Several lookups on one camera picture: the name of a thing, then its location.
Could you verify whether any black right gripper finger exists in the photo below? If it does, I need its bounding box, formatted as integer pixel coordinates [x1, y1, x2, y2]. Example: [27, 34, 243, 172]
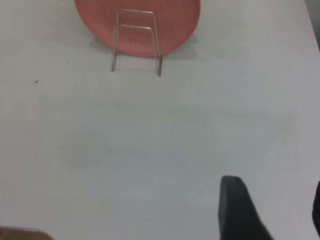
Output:
[217, 175, 275, 240]

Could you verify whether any pink plate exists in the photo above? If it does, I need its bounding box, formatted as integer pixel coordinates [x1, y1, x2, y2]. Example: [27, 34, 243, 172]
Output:
[74, 0, 201, 58]

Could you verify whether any dark red rounded object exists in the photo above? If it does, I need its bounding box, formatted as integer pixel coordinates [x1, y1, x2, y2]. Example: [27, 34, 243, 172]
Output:
[311, 179, 320, 227]

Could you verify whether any brown board corner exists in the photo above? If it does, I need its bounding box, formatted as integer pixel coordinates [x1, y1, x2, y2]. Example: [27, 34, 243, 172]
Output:
[0, 225, 54, 240]

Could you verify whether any silver wire plate rack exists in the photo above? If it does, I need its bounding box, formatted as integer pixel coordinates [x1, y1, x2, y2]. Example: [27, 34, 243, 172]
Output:
[110, 8, 164, 77]

